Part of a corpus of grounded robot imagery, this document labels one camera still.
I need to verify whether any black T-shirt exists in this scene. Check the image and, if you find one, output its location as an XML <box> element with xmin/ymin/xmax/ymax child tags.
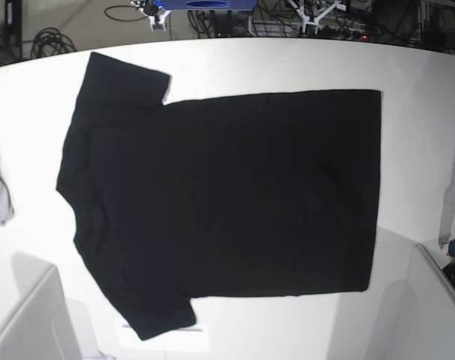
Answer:
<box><xmin>56</xmin><ymin>52</ymin><xmax>382</xmax><ymax>340</ymax></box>

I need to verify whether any white partition panel right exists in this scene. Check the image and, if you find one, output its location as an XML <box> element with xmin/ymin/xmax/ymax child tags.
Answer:
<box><xmin>407</xmin><ymin>244</ymin><xmax>455</xmax><ymax>359</ymax></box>

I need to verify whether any white partition panel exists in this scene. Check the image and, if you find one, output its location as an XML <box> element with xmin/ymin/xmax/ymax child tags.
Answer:
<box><xmin>0</xmin><ymin>265</ymin><xmax>83</xmax><ymax>360</ymax></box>
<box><xmin>407</xmin><ymin>244</ymin><xmax>455</xmax><ymax>359</ymax></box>

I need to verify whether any black power strip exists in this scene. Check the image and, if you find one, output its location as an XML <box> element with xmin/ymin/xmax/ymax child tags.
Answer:
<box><xmin>298</xmin><ymin>24</ymin><xmax>371</xmax><ymax>41</ymax></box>

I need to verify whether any blue box at top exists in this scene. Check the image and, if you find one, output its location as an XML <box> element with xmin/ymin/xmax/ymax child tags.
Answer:
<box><xmin>153</xmin><ymin>0</ymin><xmax>258</xmax><ymax>11</ymax></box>

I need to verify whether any white partition panel left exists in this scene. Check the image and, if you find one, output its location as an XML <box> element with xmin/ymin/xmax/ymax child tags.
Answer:
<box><xmin>0</xmin><ymin>265</ymin><xmax>83</xmax><ymax>360</ymax></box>

